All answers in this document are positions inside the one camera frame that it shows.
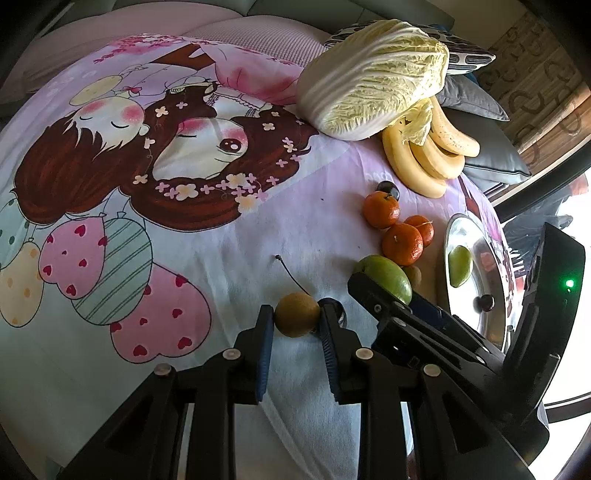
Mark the orange mandarin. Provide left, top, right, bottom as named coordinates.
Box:
left=362, top=191, right=400, bottom=230
left=405, top=215, right=435, bottom=248
left=381, top=223, right=424, bottom=267

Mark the brown longan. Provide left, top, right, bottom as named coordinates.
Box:
left=403, top=265, right=423, bottom=290
left=274, top=292, right=321, bottom=338

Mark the middle yellow banana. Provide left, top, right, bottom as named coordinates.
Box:
left=409, top=136, right=465, bottom=180

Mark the yellow banana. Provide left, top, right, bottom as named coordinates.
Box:
left=430, top=96, right=480, bottom=158
left=382, top=118, right=447, bottom=199
left=409, top=136, right=465, bottom=180

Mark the grey quilted cushion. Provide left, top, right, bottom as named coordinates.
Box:
left=436, top=75, right=510, bottom=122

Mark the dark cherry long stem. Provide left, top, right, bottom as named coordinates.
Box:
left=274, top=254, right=348, bottom=327

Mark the black white patterned cushion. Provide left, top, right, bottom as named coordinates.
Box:
left=324, top=20, right=496, bottom=75

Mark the napa cabbage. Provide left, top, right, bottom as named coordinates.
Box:
left=297, top=19, right=449, bottom=145

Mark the bottom yellow banana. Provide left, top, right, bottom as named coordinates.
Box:
left=382, top=118, right=447, bottom=199

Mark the silver metal plate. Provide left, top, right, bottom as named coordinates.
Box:
left=440, top=213, right=509, bottom=350

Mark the top yellow banana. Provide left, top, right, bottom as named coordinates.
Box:
left=430, top=96, right=480, bottom=158

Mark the dark grey leather cushion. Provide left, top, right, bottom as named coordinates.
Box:
left=444, top=109, right=531, bottom=196

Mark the green jujube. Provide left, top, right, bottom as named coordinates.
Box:
left=448, top=245, right=473, bottom=288
left=353, top=254, right=413, bottom=305

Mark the cartoon printed tablecloth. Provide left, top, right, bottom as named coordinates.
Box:
left=0, top=34, right=523, bottom=480

